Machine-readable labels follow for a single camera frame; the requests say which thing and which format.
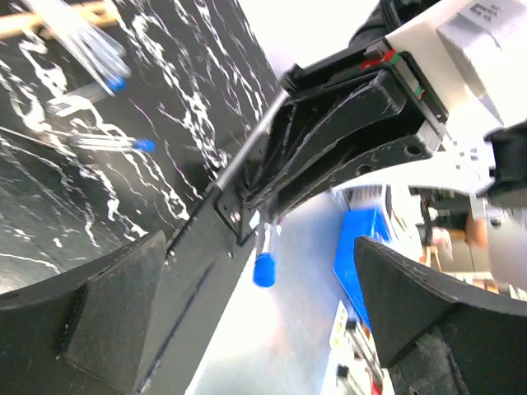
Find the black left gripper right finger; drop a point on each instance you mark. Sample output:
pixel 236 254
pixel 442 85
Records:
pixel 438 335

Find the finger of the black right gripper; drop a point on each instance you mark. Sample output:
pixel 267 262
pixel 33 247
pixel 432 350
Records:
pixel 336 168
pixel 348 119

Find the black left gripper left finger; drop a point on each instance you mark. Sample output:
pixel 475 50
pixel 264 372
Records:
pixel 82 331

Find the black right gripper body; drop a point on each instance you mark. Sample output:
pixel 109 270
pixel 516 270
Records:
pixel 351 67

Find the blue cap test tube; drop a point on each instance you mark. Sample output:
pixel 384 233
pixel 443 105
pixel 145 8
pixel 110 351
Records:
pixel 265 263
pixel 92 142
pixel 72 101

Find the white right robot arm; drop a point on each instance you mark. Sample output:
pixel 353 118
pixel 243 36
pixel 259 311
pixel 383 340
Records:
pixel 474 55

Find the blue plastic storage bin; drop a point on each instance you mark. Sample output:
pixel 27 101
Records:
pixel 358 223

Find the clear plastic pipettes bundle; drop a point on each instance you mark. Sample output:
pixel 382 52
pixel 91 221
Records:
pixel 99 53

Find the wooden stick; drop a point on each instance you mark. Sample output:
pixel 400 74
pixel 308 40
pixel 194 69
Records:
pixel 65 18

